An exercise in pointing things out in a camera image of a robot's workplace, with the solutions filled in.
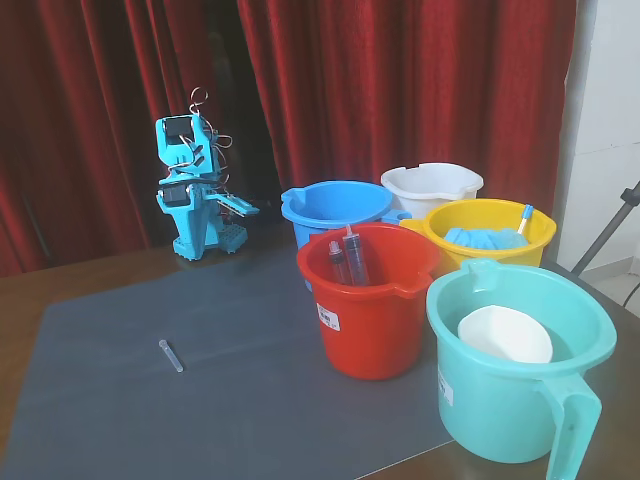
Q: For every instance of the white label on teal mug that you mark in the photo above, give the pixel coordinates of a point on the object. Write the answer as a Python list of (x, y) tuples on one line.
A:
[(446, 387)]

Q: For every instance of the blue white swab stick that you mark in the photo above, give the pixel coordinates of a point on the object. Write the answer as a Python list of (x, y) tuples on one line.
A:
[(524, 219)]

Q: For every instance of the red curtain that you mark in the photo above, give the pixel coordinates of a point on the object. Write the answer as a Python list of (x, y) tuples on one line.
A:
[(400, 75), (75, 125)]

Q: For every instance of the small clear syringe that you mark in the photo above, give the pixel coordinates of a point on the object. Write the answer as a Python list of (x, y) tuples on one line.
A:
[(337, 262)]

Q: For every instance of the white label on red bucket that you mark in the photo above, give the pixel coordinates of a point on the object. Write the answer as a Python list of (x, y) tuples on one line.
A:
[(329, 316)]

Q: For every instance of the yellow plastic bucket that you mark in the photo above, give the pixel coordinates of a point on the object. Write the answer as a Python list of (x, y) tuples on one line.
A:
[(492, 255)]

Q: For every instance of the grey table mat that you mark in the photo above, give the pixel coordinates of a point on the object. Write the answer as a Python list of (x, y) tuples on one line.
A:
[(200, 390)]

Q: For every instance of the cyan robot arm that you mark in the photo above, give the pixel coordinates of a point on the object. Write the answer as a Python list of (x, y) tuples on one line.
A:
[(175, 150)]

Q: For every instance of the white plastic bucket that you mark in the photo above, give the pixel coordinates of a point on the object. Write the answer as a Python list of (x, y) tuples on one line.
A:
[(415, 197)]

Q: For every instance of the large clear syringe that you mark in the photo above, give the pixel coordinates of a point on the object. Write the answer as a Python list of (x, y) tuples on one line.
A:
[(357, 255)]

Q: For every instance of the cyan wrist camera mount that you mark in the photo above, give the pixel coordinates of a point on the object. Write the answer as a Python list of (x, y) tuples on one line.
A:
[(239, 205)]

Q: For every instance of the blue sponges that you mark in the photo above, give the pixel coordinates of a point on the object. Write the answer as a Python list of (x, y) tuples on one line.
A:
[(480, 238)]

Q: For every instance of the red plastic bucket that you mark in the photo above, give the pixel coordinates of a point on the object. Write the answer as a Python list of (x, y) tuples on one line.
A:
[(370, 330)]

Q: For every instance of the cyan gripper finger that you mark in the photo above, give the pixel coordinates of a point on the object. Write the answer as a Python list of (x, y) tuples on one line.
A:
[(185, 227), (207, 225)]

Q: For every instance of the blue plastic bucket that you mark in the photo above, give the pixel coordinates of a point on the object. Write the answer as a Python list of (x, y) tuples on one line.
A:
[(305, 235)]

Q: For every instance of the clear plastic test tube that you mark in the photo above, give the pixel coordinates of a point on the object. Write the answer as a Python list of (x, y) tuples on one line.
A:
[(171, 356)]

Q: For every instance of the teal plastic mug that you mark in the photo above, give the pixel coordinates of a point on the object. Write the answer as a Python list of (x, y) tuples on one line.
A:
[(500, 410)]

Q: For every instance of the tripod leg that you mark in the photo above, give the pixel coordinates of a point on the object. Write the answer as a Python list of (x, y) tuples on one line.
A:
[(605, 235)]

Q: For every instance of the white bowl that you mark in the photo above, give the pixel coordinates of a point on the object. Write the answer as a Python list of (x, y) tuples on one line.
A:
[(505, 332)]

